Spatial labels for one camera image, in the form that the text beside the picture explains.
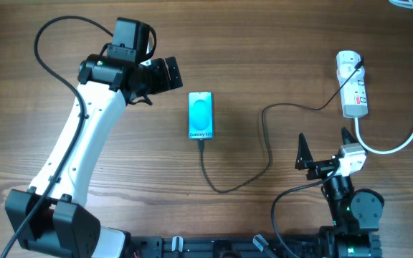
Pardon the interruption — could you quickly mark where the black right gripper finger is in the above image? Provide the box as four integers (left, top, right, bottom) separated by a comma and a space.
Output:
341, 127, 358, 145
295, 133, 313, 170

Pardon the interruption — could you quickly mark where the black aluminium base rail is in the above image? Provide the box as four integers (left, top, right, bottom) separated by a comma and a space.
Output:
120, 234, 383, 258

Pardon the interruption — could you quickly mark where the white charger plug adapter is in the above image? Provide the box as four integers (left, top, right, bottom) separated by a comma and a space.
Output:
337, 62, 365, 85

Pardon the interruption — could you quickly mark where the blue screen smartphone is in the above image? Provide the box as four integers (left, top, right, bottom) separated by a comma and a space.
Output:
188, 92, 214, 140

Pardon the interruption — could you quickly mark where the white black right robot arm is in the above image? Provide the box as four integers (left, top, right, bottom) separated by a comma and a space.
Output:
295, 128, 384, 258

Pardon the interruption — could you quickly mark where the black USB charger cable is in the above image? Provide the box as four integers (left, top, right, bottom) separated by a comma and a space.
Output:
197, 59, 365, 195

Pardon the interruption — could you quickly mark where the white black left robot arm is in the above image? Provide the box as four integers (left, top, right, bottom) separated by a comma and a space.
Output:
5, 18, 182, 257

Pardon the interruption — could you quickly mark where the white power strip socket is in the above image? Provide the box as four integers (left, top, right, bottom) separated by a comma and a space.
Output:
336, 50, 369, 118

